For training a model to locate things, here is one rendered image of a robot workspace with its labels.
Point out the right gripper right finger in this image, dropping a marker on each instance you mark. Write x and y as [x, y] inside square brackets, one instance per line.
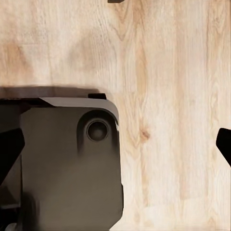
[223, 142]

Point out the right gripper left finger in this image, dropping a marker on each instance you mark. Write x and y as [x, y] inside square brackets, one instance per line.
[12, 143]

